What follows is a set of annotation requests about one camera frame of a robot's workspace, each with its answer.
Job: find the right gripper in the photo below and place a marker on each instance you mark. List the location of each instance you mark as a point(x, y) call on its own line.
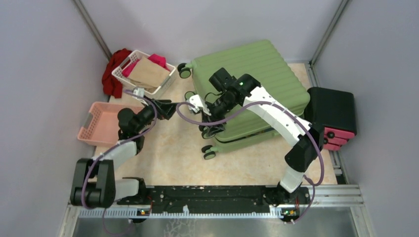
point(213, 123)

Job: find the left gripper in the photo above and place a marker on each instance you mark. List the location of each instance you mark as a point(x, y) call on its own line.
point(158, 108)

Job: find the green hard-shell suitcase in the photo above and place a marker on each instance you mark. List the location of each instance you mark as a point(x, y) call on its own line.
point(261, 60)

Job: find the black and pink storage stack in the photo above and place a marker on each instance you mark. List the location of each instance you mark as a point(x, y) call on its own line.
point(335, 110)

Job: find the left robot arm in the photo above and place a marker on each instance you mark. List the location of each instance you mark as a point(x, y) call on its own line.
point(94, 184)

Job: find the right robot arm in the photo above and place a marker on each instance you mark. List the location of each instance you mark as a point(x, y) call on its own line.
point(304, 138)

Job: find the tan folded cloth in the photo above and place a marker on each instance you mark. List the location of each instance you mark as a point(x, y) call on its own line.
point(148, 75)

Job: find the magenta cloth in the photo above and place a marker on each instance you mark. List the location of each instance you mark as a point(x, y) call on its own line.
point(157, 59)

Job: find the red cloth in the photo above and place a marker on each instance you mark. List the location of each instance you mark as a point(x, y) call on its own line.
point(110, 85)

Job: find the white plastic basket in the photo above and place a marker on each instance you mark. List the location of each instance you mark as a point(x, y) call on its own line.
point(136, 54)

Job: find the pink plastic basket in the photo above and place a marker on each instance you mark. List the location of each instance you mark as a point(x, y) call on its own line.
point(101, 125)

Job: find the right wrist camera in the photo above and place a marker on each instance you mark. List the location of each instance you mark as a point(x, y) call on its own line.
point(197, 105)

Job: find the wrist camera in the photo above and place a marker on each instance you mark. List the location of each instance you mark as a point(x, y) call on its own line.
point(138, 92)
point(197, 105)

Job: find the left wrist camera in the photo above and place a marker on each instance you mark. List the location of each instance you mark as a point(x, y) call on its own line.
point(138, 92)

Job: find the left aluminium corner post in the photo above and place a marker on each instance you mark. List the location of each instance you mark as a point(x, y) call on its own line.
point(92, 28)

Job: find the aluminium corner post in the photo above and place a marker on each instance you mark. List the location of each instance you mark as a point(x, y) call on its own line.
point(92, 28)
point(329, 31)

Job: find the right aluminium corner post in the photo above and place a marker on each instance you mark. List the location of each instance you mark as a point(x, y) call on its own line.
point(329, 31)

